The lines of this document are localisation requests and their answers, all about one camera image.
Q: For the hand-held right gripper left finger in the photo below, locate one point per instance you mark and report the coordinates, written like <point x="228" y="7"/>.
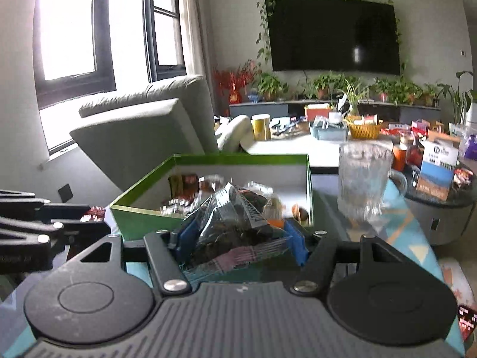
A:
<point x="184" y="236"/>

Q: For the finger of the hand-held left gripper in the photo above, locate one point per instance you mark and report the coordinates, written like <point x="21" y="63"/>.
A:
<point x="67" y="211"/>
<point x="89" y="231"/>

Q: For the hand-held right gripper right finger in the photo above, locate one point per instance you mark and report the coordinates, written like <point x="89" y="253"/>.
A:
<point x="296" y="244"/>

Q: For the red small snack packet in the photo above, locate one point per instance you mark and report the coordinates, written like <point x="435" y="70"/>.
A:
<point x="95" y="212"/>

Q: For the green cardboard box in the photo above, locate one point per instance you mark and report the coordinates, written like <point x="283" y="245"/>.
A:
<point x="141" y="222"/>

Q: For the dark clear snack packet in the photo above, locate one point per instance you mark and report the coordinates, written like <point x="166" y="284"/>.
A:
<point x="231" y="238"/>

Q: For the pile of snack packets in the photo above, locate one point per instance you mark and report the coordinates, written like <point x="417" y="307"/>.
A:
<point x="182" y="184"/>

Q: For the clear glass mug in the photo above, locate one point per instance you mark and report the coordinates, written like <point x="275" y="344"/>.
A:
<point x="361" y="182"/>

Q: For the white coffee table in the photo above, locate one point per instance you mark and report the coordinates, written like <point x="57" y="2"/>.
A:
<point x="298" y="149"/>

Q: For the grey sofa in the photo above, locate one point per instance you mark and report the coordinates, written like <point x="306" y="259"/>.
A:
<point x="149" y="130"/>

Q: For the white cushion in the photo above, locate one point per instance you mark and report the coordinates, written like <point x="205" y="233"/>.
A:
<point x="233" y="134"/>

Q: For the teal plastic basket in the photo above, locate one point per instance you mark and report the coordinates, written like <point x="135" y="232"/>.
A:
<point x="328" y="133"/>

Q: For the yellow canister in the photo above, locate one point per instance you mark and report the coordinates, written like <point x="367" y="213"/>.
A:
<point x="261" y="128"/>

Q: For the teal patterned rug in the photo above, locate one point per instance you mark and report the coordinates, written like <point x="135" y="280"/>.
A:
<point x="421" y="246"/>

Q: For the yellow wicker basket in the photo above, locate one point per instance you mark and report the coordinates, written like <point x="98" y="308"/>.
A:
<point x="364" y="130"/>

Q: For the orange box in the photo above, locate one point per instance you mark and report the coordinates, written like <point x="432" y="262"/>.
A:
<point x="316" y="112"/>

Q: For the orange jar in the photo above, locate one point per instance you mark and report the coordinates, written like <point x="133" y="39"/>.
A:
<point x="399" y="158"/>

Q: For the grey television cabinet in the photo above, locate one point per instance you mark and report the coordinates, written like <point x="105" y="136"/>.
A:
<point x="268" y="110"/>

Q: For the grey round ottoman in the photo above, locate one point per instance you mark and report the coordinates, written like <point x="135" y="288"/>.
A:
<point x="447" y="223"/>

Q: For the blue and white carton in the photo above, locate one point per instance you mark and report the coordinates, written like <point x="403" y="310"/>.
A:
<point x="436" y="171"/>

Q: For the potted spider plant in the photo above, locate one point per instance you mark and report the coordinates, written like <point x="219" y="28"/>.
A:
<point x="354" y="95"/>

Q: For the green potted plant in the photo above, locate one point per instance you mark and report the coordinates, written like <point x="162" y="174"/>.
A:
<point x="325" y="84"/>
<point x="384" y="88"/>
<point x="430" y="94"/>
<point x="270" y="85"/>
<point x="408" y="91"/>

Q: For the red flower decoration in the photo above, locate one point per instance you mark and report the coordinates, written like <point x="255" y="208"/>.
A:
<point x="233" y="80"/>

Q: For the large black-framed window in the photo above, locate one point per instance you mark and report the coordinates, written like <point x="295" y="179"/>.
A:
<point x="67" y="33"/>

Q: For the red packet with dark print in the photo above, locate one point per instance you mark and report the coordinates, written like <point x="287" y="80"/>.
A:
<point x="468" y="322"/>

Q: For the clear plastic bag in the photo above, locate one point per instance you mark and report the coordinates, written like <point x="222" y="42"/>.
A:
<point x="459" y="134"/>

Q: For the white curtain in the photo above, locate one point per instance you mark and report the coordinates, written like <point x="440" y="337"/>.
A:
<point x="195" y="37"/>

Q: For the purple bag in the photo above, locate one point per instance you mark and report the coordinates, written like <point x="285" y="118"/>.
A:
<point x="471" y="146"/>

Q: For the green trailing vine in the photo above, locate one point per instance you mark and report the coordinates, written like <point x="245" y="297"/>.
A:
<point x="264" y="44"/>

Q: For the narrow black-framed window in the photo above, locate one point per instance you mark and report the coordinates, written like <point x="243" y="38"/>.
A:
<point x="166" y="33"/>

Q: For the tall leafy potted plant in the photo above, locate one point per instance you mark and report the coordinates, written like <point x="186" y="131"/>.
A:
<point x="460" y="99"/>

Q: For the white appliance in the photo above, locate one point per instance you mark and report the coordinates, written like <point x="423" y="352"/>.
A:
<point x="472" y="113"/>

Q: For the black wall outlet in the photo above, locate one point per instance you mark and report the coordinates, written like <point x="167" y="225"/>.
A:
<point x="65" y="192"/>

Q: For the black wall television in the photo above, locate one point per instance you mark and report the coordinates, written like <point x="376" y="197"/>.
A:
<point x="331" y="35"/>

